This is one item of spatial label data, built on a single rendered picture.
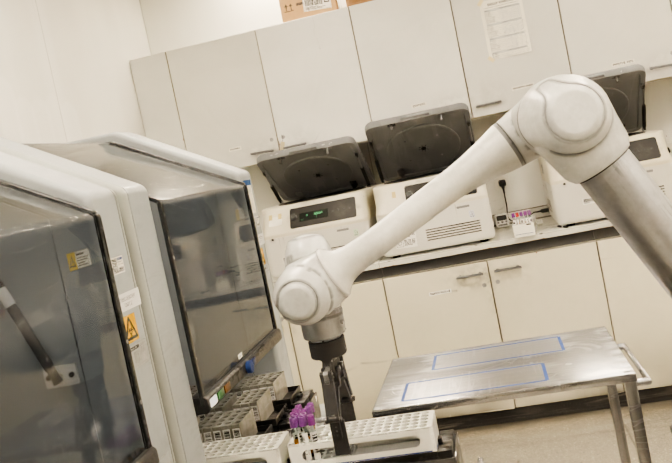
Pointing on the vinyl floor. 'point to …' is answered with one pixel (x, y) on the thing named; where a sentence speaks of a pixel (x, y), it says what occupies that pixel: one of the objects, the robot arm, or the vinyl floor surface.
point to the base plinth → (549, 409)
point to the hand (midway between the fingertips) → (345, 433)
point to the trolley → (520, 377)
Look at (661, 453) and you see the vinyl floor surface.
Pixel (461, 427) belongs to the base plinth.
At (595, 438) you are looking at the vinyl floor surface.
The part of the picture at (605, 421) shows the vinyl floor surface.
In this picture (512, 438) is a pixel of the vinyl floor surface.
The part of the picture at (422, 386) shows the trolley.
